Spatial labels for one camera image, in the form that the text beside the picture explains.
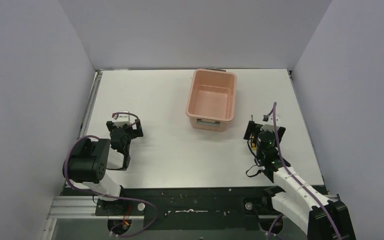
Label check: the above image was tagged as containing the black yellow screwdriver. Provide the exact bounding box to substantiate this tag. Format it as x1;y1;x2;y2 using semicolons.
250;115;256;150

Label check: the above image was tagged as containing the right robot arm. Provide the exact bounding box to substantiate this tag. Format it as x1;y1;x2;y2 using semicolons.
243;120;356;240

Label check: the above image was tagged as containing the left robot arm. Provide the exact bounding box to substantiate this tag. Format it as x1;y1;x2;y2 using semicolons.
62;119;144;215

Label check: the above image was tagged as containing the pink plastic bin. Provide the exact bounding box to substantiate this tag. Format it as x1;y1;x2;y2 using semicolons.
185;68;237;132

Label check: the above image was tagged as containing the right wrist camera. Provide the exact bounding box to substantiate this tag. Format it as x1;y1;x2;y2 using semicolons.
260;114;282;133

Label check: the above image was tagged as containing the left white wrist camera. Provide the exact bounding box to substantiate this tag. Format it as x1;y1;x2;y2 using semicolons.
112;111;131;127

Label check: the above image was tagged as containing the left side aluminium rail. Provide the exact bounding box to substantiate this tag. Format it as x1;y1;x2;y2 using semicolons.
78;70;103;138

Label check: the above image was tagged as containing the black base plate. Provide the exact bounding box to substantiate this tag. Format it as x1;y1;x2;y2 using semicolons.
61;185;329;232

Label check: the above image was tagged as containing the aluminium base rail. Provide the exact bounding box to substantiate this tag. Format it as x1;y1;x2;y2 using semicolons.
41;195;342;240

